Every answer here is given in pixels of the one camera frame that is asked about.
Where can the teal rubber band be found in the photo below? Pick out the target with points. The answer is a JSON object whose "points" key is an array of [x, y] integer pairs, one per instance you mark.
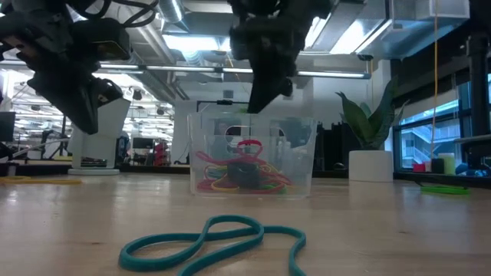
{"points": [[122, 257]]}

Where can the colourful bands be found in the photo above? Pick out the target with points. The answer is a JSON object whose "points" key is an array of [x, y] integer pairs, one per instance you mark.
{"points": [[224, 189]]}

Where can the black pole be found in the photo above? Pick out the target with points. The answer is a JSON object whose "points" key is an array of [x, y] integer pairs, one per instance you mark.
{"points": [[479, 107]]}

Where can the red background machine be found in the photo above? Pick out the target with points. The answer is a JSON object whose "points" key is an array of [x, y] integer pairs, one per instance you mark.
{"points": [[161, 153]]}

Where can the black cup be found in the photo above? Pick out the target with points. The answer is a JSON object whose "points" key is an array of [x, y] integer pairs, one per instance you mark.
{"points": [[436, 165]]}

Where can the yellow rubber band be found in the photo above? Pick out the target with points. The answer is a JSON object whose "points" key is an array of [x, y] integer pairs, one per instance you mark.
{"points": [[38, 180]]}

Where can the clear plastic bin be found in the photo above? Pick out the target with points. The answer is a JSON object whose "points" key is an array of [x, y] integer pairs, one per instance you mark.
{"points": [[295, 153]]}

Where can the black background monitor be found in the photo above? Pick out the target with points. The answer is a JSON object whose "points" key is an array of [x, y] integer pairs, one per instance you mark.
{"points": [[142, 143]]}

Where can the person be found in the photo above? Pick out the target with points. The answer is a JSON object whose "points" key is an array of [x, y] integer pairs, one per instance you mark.
{"points": [[223, 129]]}

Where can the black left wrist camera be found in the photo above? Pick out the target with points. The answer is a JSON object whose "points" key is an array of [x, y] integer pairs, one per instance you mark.
{"points": [[113, 42]]}

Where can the red rubber band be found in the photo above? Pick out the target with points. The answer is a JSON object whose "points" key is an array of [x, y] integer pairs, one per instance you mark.
{"points": [[249, 142]]}

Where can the silver rectangular air duct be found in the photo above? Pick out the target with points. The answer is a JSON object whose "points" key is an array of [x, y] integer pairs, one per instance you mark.
{"points": [[406, 34]]}

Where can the blue object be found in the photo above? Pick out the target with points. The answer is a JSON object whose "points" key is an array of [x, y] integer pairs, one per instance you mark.
{"points": [[462, 169]]}

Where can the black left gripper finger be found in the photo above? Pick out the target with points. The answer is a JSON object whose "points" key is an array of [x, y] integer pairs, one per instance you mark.
{"points": [[109, 92], [69, 96]]}

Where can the black desk monitor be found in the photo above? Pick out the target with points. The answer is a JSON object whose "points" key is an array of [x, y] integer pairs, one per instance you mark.
{"points": [[7, 126]]}

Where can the pale green cup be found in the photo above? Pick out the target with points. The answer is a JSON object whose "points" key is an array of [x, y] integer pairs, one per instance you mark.
{"points": [[449, 163]]}

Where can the wide black rubber band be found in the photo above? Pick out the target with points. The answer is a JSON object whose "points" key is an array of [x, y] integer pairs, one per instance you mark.
{"points": [[243, 176]]}

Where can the rubber bands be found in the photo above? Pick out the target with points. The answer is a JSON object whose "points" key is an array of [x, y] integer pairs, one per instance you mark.
{"points": [[203, 187]]}

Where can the black security camera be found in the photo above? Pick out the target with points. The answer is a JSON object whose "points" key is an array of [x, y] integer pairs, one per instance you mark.
{"points": [[365, 57]]}

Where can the round silver duct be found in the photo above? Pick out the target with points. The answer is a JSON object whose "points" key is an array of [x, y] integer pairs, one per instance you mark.
{"points": [[172, 11]]}

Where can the long ceiling light bar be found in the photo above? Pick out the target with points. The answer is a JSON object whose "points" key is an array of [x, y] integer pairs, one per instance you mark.
{"points": [[333, 74]]}

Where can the snake plant in white pot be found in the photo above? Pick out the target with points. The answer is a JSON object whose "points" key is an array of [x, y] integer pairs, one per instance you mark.
{"points": [[370, 166]]}

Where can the black computer mouse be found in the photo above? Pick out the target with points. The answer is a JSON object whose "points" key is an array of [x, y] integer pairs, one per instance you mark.
{"points": [[339, 166]]}

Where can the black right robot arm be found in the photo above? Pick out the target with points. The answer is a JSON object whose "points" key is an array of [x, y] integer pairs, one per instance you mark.
{"points": [[284, 9]]}

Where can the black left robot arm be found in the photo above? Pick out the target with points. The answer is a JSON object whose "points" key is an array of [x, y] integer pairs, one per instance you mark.
{"points": [[38, 5]]}

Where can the black gantry frame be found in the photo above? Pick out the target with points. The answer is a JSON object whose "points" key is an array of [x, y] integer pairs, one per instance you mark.
{"points": [[224, 102]]}

